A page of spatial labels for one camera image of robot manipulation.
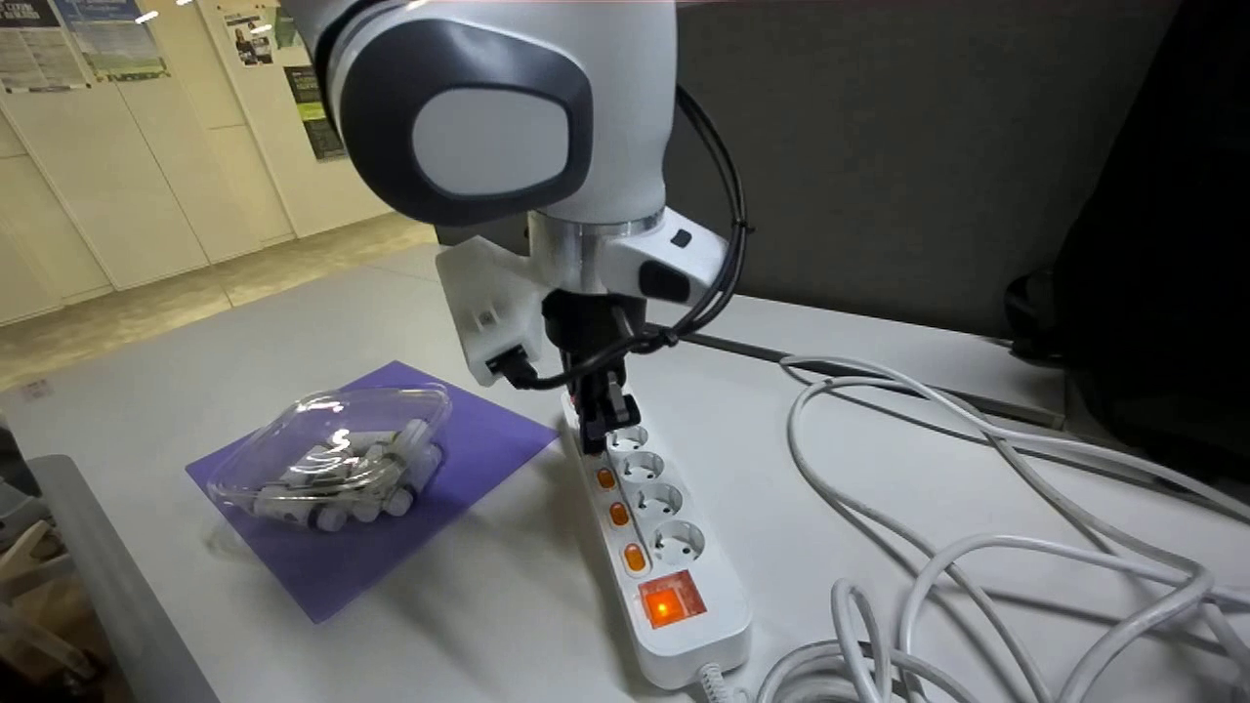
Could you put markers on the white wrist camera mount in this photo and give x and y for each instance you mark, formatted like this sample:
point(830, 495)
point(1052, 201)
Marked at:
point(482, 294)

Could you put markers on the purple paper mat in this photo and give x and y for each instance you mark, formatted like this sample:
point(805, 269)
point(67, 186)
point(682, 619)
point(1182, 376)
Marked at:
point(432, 503)

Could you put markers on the dark wall poster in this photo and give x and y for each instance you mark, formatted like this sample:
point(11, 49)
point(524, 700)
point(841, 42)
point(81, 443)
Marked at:
point(313, 117)

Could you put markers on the white six-socket power strip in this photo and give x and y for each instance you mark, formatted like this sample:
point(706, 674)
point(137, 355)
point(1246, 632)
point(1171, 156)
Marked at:
point(666, 550)

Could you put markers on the black bag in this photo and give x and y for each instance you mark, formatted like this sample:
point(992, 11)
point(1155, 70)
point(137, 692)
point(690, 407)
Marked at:
point(1159, 235)

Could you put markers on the short white cylindrical tube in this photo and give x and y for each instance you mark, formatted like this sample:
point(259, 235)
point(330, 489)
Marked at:
point(404, 489)

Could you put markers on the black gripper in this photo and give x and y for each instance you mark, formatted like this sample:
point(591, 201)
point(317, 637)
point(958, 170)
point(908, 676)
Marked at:
point(595, 333)

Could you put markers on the green blue wall poster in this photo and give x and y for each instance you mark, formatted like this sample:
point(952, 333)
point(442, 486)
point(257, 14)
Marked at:
point(115, 36)

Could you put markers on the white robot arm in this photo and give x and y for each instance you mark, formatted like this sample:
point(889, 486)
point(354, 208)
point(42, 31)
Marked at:
point(522, 105)

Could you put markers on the pale wall poster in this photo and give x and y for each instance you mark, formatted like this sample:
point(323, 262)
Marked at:
point(37, 46)

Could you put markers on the small wall notice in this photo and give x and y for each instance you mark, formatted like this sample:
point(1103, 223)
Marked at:
point(250, 42)

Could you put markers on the clear plastic container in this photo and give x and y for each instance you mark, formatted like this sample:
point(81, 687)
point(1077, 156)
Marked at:
point(324, 443)

